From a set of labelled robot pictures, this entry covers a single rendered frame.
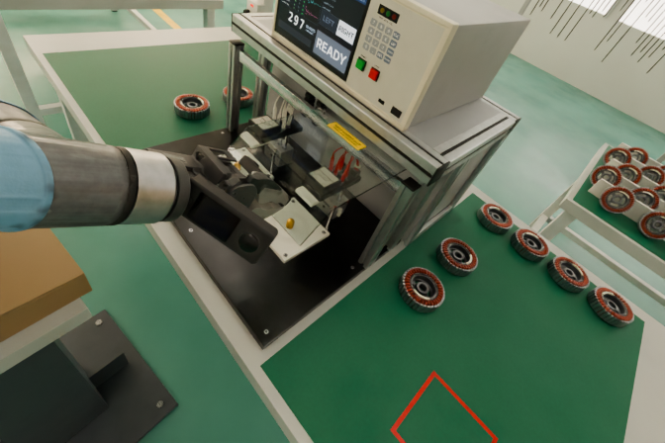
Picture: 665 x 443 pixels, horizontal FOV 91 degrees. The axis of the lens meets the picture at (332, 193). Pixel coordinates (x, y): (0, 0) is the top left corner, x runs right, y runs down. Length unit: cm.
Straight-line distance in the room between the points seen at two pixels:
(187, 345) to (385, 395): 96
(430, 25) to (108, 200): 52
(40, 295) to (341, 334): 55
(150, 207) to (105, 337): 126
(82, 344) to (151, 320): 23
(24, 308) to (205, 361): 86
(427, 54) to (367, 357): 60
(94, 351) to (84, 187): 128
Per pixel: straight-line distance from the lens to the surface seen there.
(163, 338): 156
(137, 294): 166
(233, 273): 77
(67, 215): 33
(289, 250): 80
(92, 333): 161
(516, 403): 92
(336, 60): 76
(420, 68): 64
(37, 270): 79
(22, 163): 31
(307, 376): 73
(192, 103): 125
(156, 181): 35
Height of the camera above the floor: 144
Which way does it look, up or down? 43 degrees down
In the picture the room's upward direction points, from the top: 20 degrees clockwise
